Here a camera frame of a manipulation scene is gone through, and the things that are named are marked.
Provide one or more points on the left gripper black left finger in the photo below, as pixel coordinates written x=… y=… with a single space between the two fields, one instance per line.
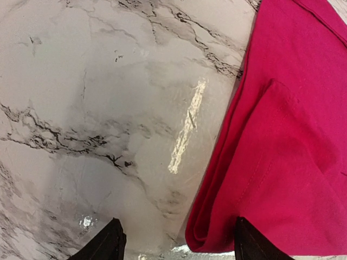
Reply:
x=108 y=244

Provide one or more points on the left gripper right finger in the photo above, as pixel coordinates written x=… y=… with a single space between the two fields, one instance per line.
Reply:
x=251 y=244

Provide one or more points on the red t-shirt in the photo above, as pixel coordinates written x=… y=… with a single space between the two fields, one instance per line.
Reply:
x=280 y=159

